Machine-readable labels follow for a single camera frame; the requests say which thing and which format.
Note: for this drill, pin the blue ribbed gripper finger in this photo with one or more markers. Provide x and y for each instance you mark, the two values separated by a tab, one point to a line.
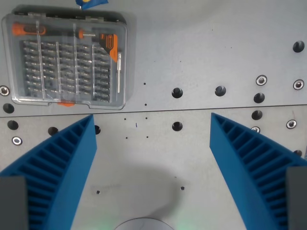
72	153
230	153

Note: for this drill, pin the silver table bolt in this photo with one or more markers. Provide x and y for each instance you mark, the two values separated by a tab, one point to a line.
291	123
16	140
261	80
298	84
3	90
255	129

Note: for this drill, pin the clear plastic screwdriver bit case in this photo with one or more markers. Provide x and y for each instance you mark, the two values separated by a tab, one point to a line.
67	72

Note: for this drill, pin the silver metal extension rod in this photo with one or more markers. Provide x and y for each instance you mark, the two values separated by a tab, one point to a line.
118	74

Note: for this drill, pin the grey round disc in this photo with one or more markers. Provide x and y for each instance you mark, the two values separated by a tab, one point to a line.
144	225

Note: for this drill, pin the orange triangular pry tool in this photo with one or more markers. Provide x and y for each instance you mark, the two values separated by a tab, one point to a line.
109	44

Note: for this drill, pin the small orange-tipped bit adapter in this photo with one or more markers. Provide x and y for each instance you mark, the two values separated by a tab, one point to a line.
82	34

